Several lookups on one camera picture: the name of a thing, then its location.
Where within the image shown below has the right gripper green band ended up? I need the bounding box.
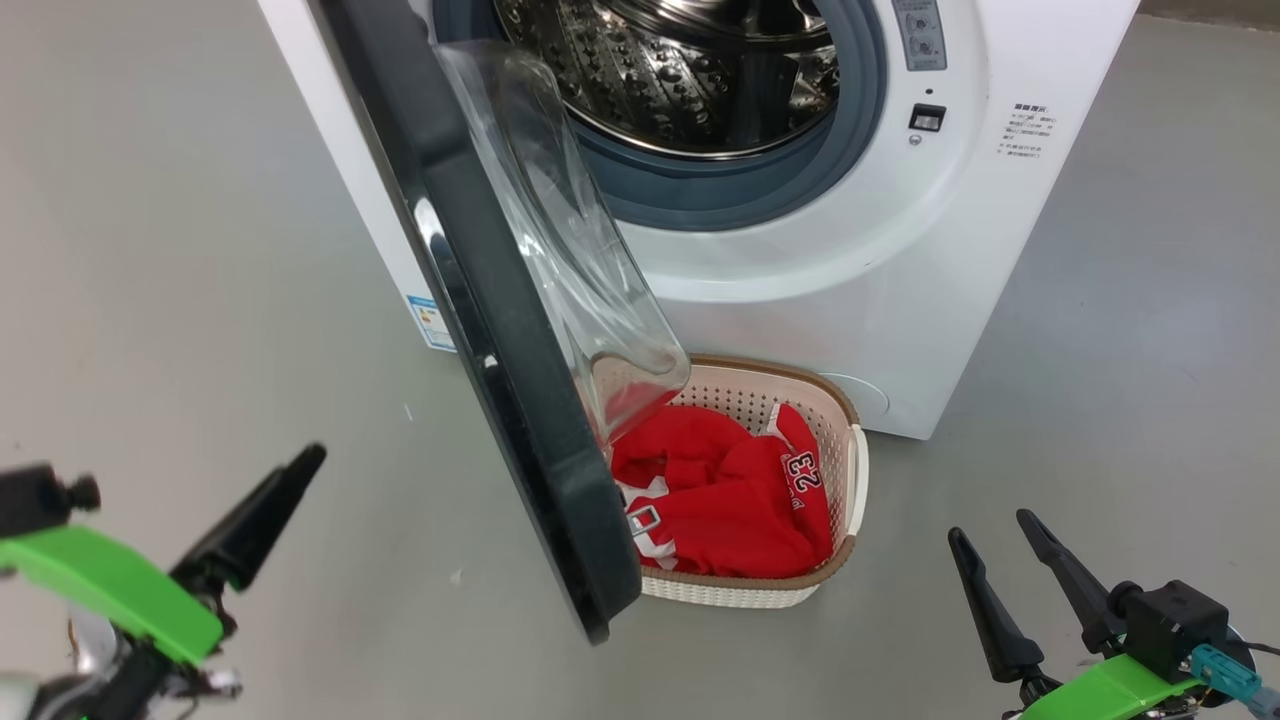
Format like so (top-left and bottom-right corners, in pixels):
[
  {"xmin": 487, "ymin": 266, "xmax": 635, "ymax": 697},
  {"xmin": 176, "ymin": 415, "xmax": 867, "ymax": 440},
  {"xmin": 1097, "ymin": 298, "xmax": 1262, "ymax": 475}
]
[{"xmin": 948, "ymin": 508, "xmax": 1201, "ymax": 720}]

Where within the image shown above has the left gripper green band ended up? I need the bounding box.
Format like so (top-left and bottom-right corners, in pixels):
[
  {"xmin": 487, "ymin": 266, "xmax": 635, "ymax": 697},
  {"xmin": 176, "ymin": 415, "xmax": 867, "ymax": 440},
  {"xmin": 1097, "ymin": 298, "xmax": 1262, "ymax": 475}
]
[{"xmin": 0, "ymin": 443, "xmax": 328, "ymax": 701}]

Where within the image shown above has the black round glass washer door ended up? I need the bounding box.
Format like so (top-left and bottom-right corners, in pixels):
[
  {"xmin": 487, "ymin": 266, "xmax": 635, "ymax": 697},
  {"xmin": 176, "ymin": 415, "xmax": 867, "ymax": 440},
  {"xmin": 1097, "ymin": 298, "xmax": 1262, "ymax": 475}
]
[{"xmin": 305, "ymin": 0, "xmax": 693, "ymax": 646}]

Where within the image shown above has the red and white jersey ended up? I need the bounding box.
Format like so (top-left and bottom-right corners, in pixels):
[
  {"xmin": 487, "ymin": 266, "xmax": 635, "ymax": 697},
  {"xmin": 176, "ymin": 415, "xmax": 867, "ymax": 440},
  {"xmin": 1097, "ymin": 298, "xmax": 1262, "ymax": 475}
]
[{"xmin": 608, "ymin": 400, "xmax": 836, "ymax": 581}]

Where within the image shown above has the white front-load washing machine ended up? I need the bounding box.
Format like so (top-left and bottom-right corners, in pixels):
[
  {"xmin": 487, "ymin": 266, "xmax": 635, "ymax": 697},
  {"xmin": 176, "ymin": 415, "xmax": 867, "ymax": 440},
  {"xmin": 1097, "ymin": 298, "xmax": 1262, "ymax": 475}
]
[{"xmin": 257, "ymin": 0, "xmax": 1141, "ymax": 441}]

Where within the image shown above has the cream basket with brown rim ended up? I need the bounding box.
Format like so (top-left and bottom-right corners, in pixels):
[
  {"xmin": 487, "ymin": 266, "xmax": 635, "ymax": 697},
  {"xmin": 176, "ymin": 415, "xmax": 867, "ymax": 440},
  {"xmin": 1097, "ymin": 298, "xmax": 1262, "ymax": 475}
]
[{"xmin": 600, "ymin": 353, "xmax": 869, "ymax": 610}]

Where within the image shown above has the grey rubber door gasket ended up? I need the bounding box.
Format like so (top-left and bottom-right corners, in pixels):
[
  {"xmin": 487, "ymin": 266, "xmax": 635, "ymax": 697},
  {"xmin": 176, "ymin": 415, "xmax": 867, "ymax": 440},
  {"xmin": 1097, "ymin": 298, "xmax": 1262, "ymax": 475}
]
[{"xmin": 432, "ymin": 0, "xmax": 889, "ymax": 233}]

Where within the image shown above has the stainless steel washing machine drum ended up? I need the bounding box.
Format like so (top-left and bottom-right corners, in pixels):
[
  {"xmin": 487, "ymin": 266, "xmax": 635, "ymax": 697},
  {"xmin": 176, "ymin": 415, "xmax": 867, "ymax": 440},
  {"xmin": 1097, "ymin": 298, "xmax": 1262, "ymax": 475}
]
[{"xmin": 495, "ymin": 0, "xmax": 841, "ymax": 159}]

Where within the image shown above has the blue energy label sticker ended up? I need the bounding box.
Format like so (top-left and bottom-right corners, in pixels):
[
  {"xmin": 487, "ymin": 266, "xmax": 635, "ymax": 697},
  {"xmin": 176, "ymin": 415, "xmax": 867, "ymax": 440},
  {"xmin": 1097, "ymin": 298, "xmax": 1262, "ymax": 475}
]
[{"xmin": 405, "ymin": 293, "xmax": 458, "ymax": 353}]

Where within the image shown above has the round white filter cover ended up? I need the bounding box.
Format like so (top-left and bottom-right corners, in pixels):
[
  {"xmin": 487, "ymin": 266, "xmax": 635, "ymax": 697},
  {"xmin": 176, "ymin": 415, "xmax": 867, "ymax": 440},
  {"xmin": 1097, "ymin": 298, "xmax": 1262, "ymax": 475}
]
[{"xmin": 820, "ymin": 372, "xmax": 891, "ymax": 421}]

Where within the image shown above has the blue cable connector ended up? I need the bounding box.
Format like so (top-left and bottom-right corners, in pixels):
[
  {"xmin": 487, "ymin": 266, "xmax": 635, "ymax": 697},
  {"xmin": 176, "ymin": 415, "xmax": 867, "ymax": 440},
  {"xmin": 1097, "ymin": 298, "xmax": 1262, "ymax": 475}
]
[{"xmin": 1188, "ymin": 643, "xmax": 1280, "ymax": 720}]

